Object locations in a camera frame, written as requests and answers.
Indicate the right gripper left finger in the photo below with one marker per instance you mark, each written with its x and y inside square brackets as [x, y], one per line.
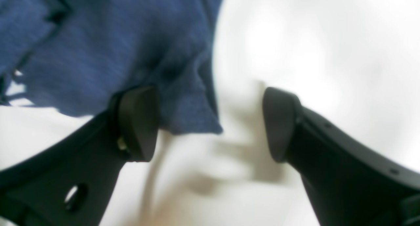
[71, 183]

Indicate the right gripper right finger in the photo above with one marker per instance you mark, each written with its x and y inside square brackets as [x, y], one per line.
[347, 183]

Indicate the dark blue T-shirt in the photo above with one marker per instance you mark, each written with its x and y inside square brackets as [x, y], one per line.
[74, 55]

